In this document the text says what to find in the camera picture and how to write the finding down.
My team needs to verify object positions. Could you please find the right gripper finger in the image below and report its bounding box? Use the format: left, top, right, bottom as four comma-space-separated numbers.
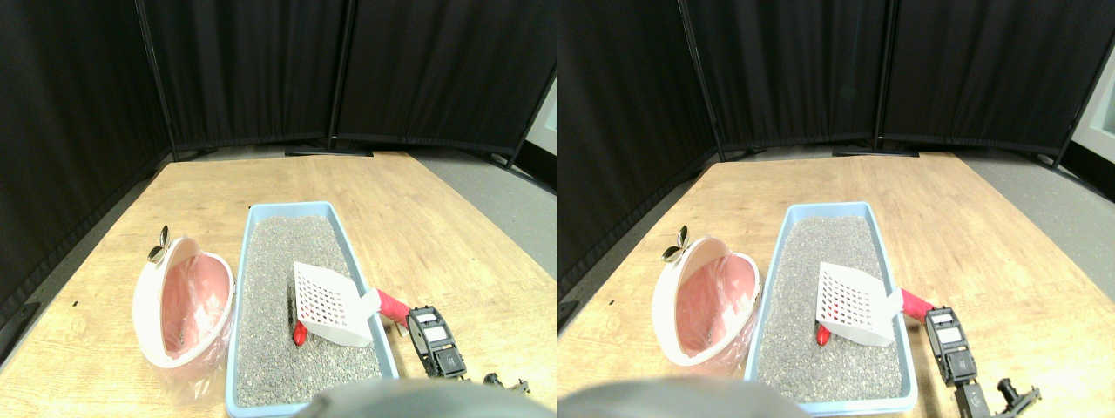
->
925, 306, 968, 354
408, 305, 454, 354

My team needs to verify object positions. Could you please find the white scoop with red handle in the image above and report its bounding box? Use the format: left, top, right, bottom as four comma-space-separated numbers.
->
815, 261, 935, 348
292, 261, 411, 348

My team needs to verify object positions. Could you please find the blue litter tray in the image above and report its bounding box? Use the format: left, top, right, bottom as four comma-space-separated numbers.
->
743, 201, 919, 416
225, 201, 401, 418

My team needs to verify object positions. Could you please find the white shelf unit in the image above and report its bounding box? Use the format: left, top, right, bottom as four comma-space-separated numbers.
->
1070, 65, 1115, 166
529, 80, 558, 158

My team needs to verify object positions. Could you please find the white bin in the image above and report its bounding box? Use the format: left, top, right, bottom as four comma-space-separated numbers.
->
132, 225, 237, 403
651, 225, 762, 380

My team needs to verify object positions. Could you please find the black bracket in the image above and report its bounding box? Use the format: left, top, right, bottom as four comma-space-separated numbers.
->
482, 372, 532, 395
996, 376, 1043, 415

